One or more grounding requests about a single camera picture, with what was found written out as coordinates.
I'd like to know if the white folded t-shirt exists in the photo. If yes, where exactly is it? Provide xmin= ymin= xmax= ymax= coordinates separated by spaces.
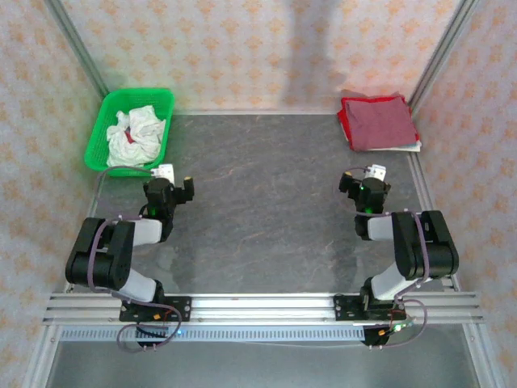
xmin=365 ymin=139 xmax=422 ymax=154

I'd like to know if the aluminium frame post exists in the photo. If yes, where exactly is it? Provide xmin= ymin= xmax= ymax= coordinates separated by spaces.
xmin=44 ymin=0 xmax=110 ymax=98
xmin=407 ymin=0 xmax=481 ymax=108

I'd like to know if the green plastic basket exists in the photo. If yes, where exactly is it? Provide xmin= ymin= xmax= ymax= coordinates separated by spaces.
xmin=83 ymin=87 xmax=175 ymax=178

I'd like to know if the maroon folded t-shirt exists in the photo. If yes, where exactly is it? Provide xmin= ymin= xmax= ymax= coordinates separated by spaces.
xmin=345 ymin=95 xmax=419 ymax=151

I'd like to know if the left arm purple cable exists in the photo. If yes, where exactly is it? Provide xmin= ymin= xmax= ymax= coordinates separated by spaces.
xmin=86 ymin=165 xmax=183 ymax=353

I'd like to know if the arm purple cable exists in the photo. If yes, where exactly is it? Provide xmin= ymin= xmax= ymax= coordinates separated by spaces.
xmin=86 ymin=165 xmax=183 ymax=353
xmin=338 ymin=166 xmax=430 ymax=349

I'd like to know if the red folded t-shirt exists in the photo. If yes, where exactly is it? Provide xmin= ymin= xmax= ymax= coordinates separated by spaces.
xmin=337 ymin=93 xmax=410 ymax=151

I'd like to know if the aluminium frame leg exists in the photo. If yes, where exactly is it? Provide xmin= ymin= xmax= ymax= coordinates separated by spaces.
xmin=462 ymin=323 xmax=506 ymax=388
xmin=22 ymin=323 xmax=64 ymax=388

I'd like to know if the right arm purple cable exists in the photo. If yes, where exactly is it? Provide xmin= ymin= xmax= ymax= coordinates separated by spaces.
xmin=338 ymin=166 xmax=430 ymax=349

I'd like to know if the grey slotted cable duct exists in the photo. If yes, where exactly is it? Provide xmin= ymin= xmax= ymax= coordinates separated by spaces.
xmin=60 ymin=325 xmax=367 ymax=343

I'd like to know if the aluminium mounting rail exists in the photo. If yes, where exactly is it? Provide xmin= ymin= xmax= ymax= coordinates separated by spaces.
xmin=42 ymin=291 xmax=485 ymax=324

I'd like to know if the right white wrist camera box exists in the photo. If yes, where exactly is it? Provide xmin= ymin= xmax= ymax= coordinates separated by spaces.
xmin=365 ymin=163 xmax=388 ymax=182

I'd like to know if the white t-shirt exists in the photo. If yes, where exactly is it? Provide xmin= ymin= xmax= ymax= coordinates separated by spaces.
xmin=365 ymin=139 xmax=422 ymax=154
xmin=106 ymin=104 xmax=167 ymax=169

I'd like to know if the small circuit board with LED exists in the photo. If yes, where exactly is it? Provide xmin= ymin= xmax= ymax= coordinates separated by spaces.
xmin=377 ymin=318 xmax=417 ymax=337

